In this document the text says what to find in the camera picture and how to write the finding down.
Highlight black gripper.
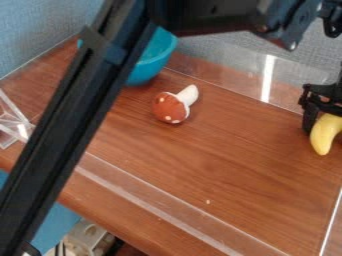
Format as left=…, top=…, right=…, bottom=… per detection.
left=297, top=73, right=342, bottom=133

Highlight yellow toy banana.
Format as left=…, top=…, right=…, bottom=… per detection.
left=309, top=114, right=342, bottom=156

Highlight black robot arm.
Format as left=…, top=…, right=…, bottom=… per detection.
left=0, top=0, right=342, bottom=256

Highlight blue plastic bowl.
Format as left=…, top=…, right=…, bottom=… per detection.
left=77, top=26, right=177, bottom=87

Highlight red white toy mushroom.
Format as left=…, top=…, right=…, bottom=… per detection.
left=152, top=84, right=199, bottom=124

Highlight grey power strip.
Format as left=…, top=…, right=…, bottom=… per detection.
left=52, top=219, right=116, bottom=256

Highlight clear acrylic tray wall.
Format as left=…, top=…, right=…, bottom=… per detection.
left=0, top=39, right=342, bottom=256

